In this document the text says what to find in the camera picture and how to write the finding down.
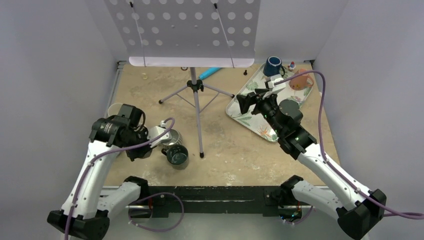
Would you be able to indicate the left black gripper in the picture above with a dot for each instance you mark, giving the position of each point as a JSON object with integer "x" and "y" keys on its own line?
{"x": 133, "y": 154}

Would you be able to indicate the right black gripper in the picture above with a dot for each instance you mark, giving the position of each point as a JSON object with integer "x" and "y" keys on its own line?
{"x": 245, "y": 101}

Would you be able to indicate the grey ribbed mug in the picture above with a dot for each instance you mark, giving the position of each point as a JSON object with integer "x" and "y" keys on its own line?
{"x": 175, "y": 139}

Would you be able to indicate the dark blue mug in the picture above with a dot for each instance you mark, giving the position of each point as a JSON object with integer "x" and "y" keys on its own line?
{"x": 273, "y": 66}

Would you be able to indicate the orange mug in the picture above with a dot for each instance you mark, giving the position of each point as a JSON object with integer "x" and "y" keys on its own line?
{"x": 301, "y": 82}

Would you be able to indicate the salmon pink mug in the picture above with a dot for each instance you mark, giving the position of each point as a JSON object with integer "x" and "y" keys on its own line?
{"x": 114, "y": 109}

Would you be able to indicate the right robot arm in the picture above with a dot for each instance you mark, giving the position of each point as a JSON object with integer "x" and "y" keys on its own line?
{"x": 355, "y": 207}

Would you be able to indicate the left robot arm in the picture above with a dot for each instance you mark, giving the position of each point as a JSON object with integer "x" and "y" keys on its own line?
{"x": 85, "y": 215}

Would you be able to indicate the light blue cylinder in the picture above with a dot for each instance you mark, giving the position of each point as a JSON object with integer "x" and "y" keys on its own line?
{"x": 210, "y": 71}

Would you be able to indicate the small gnome figurine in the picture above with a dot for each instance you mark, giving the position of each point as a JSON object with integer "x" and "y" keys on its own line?
{"x": 291, "y": 66}

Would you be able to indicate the perforated music stand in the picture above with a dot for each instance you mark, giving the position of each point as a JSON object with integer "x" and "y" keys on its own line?
{"x": 187, "y": 33}

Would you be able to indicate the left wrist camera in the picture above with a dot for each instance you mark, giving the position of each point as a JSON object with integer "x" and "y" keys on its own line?
{"x": 159, "y": 134}

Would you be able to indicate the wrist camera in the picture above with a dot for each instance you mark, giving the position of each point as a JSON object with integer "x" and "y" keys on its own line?
{"x": 159, "y": 134}
{"x": 274, "y": 85}

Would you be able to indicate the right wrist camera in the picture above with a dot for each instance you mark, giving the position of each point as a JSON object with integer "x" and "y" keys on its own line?
{"x": 274, "y": 85}

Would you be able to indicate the aluminium frame rail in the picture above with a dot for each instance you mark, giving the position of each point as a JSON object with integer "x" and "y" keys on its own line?
{"x": 109, "y": 192}

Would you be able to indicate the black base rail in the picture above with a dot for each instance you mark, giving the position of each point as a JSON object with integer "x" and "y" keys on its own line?
{"x": 267, "y": 201}

